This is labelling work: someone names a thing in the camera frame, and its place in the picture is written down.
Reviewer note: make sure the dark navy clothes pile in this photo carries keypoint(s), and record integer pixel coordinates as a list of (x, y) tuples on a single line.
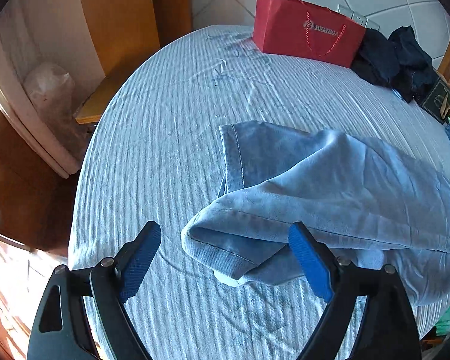
[(397, 60)]

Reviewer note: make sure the wooden bedside table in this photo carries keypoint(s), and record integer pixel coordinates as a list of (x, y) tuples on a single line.
[(97, 97)]

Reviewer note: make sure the clear plastic bag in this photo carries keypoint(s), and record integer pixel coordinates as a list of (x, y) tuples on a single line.
[(50, 93)]

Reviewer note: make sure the light blue denim pants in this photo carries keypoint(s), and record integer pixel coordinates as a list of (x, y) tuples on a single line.
[(333, 191)]

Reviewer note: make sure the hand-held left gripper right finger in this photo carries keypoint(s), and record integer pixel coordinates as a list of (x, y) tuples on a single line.
[(310, 262)]

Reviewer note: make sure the dark green booklet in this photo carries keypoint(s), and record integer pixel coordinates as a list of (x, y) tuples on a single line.
[(439, 99)]

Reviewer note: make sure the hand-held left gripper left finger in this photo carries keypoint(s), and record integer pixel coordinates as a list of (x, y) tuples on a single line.
[(140, 262)]

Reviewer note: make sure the white wall socket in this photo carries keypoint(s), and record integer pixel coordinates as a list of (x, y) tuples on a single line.
[(356, 17)]

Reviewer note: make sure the red paper gift bag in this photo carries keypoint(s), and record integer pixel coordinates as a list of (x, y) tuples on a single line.
[(303, 28)]

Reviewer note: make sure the light blue striped bed sheet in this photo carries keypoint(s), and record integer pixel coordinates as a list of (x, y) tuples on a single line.
[(153, 150)]

